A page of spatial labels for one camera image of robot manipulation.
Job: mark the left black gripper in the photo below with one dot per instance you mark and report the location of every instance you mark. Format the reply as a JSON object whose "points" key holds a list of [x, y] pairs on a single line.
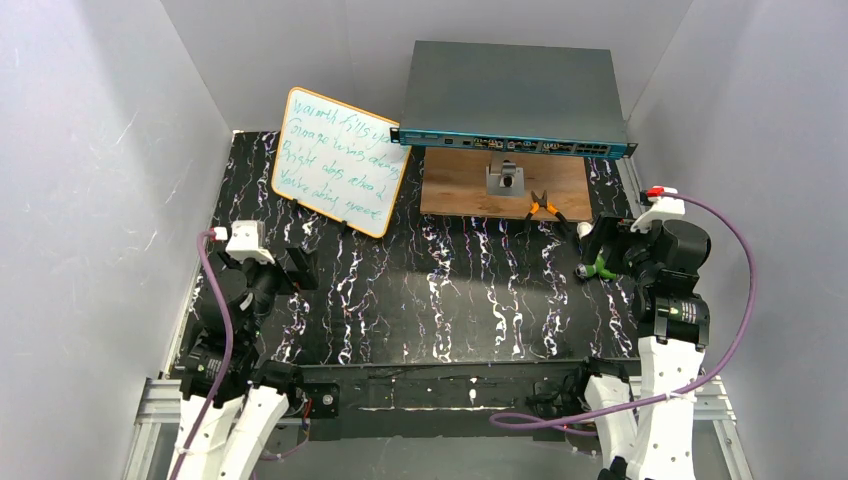
{"points": [[299, 266]]}

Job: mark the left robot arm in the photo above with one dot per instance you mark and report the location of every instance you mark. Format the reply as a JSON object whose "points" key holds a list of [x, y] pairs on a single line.
{"points": [[231, 400]]}

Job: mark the brown wooden board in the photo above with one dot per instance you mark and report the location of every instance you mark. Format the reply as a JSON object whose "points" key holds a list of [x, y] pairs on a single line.
{"points": [[454, 184]]}

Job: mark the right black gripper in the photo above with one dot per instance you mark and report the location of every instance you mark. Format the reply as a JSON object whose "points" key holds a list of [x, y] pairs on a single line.
{"points": [[607, 237]]}

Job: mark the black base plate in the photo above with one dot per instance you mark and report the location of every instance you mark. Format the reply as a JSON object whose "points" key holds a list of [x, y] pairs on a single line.
{"points": [[434, 400]]}

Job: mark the grey metal bracket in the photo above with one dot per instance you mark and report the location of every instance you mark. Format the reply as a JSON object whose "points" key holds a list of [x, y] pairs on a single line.
{"points": [[505, 178]]}

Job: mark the aluminium frame rail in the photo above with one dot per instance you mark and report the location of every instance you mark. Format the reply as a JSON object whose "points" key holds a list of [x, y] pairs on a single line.
{"points": [[158, 413]]}

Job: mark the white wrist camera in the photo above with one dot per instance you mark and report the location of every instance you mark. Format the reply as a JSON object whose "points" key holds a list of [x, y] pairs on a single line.
{"points": [[247, 241], [662, 205]]}

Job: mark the yellow framed whiteboard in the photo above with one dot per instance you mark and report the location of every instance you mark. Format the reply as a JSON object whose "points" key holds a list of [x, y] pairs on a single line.
{"points": [[340, 161]]}

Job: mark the orange handled pliers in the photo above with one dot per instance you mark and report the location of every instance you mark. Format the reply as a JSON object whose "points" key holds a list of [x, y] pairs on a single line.
{"points": [[540, 202]]}

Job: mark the black marble pattern mat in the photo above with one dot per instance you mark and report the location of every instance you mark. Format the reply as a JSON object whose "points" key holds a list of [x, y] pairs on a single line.
{"points": [[433, 289]]}

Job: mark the teal network switch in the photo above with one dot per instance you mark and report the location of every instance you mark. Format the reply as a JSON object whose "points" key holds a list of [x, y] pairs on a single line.
{"points": [[513, 98]]}

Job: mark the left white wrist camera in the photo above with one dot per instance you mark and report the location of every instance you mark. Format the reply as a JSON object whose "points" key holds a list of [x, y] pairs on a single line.
{"points": [[247, 241]]}

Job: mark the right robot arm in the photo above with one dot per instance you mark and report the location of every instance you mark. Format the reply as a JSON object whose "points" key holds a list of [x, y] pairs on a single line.
{"points": [[654, 441]]}

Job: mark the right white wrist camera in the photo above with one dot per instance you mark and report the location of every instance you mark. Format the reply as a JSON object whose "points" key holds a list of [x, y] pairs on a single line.
{"points": [[662, 205]]}

